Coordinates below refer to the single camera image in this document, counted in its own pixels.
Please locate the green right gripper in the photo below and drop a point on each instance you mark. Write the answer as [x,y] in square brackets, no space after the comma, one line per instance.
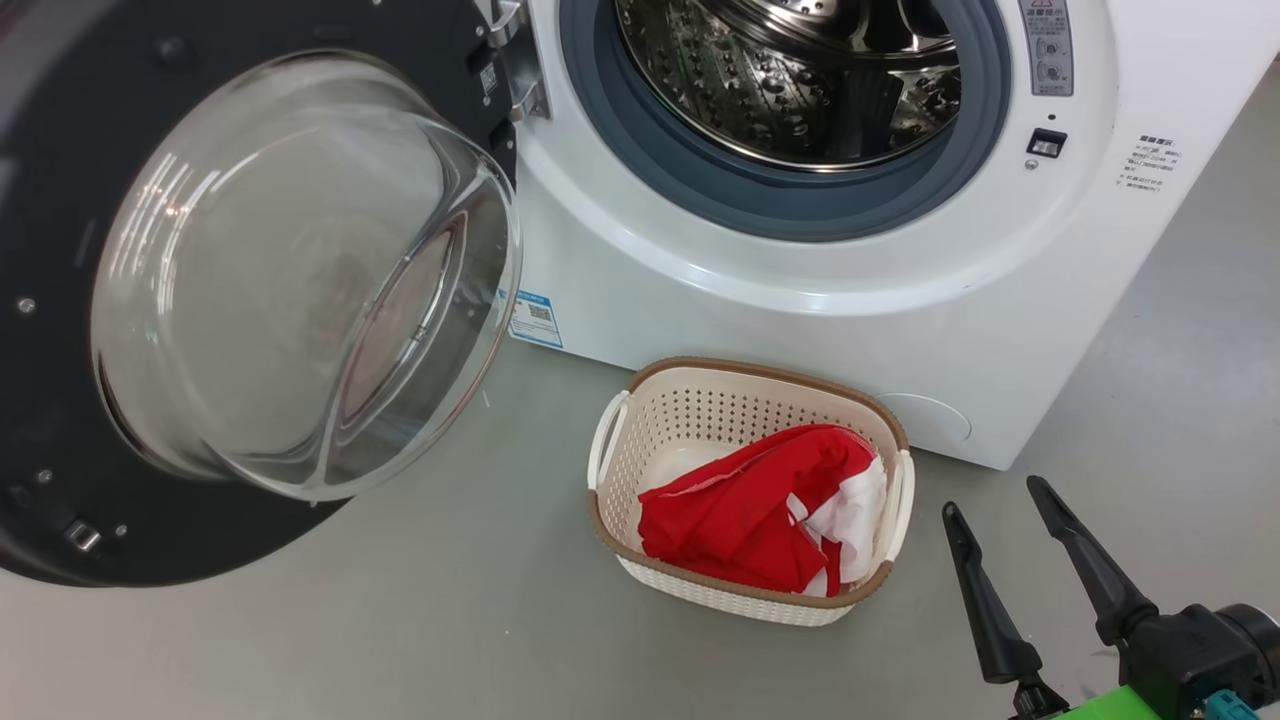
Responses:
[1110,708]

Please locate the white garment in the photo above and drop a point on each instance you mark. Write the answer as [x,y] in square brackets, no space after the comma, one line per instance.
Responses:
[855,520]

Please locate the red garment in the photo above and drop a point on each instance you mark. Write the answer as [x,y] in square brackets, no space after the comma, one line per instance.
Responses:
[740,520]

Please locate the black washing machine door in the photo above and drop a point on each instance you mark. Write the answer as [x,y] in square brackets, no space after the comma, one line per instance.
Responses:
[60,200]

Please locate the white washing machine body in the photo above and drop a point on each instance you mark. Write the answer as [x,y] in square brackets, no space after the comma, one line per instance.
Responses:
[800,330]

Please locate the cream perforated laundry basket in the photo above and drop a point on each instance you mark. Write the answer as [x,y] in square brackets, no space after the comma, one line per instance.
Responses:
[620,480]

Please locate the black door latch slot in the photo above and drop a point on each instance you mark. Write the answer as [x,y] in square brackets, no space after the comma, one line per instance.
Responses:
[1046,143]

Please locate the grey rubber door gasket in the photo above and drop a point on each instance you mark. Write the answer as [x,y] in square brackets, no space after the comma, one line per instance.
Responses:
[700,190]

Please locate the steel washing machine drum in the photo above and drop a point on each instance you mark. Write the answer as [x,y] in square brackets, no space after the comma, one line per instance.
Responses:
[720,80]

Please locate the metal door hinge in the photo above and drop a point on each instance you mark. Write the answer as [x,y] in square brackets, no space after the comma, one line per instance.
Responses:
[520,75]

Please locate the round white filter cover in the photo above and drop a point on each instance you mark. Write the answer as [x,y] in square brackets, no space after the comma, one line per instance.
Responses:
[930,418]

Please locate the printed text sticker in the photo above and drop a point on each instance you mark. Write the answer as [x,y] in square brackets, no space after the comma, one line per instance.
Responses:
[1145,165]

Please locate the grey warning sticker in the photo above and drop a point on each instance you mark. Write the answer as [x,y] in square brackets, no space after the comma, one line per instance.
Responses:
[1047,45]

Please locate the blue energy label sticker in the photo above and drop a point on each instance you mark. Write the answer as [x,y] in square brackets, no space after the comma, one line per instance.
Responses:
[535,320]

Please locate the small QR code sticker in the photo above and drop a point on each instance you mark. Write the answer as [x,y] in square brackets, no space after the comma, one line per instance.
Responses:
[488,78]

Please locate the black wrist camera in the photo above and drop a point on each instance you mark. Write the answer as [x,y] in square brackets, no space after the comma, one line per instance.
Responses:
[1200,650]

